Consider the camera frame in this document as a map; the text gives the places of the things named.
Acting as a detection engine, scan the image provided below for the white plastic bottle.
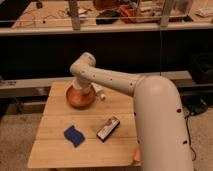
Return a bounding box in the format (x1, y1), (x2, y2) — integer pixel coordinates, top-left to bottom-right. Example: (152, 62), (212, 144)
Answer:
(92, 83), (106, 100)

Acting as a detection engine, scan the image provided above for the orange object on bench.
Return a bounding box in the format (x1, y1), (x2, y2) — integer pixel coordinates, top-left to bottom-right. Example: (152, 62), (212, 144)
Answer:
(119, 4), (139, 23)

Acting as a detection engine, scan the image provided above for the orange ceramic bowl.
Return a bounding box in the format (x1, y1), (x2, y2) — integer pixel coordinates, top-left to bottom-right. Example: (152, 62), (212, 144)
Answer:
(66, 86), (95, 108)

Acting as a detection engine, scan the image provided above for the black power adapter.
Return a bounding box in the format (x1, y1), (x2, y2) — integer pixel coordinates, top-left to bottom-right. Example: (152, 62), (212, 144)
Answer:
(185, 98), (208, 116)

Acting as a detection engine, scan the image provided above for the black floor cable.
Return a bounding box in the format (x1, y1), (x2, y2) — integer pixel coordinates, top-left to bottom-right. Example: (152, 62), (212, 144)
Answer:
(183, 113), (198, 163)

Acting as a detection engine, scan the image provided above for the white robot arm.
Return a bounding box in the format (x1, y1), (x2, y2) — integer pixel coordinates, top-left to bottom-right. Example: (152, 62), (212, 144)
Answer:
(70, 52), (194, 171)

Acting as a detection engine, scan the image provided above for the blue sponge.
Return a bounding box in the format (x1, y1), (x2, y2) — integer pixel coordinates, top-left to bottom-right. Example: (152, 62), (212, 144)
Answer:
(64, 125), (85, 147)

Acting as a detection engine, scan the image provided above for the black object on bench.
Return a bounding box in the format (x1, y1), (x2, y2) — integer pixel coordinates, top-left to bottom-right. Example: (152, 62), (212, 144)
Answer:
(96, 10), (120, 25)

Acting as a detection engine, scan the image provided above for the white ceramic cup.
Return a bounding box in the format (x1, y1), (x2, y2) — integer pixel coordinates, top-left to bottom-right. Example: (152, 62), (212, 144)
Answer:
(82, 86), (92, 95)

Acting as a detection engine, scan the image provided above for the grey metal post right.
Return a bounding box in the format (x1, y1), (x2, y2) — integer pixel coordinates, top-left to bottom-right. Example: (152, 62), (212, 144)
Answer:
(160, 0), (174, 28)

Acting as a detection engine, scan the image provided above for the orange carrot toy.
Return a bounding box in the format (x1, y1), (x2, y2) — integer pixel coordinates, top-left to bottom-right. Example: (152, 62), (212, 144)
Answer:
(133, 148), (140, 162)

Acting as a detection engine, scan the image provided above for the grey metal post left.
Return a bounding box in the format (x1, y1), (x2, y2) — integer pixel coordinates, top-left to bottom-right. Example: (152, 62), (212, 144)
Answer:
(68, 0), (80, 31)

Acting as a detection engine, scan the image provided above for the grey metal post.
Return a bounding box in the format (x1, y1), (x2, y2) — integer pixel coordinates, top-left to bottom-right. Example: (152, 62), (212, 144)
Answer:
(160, 0), (174, 28)
(68, 0), (80, 31)

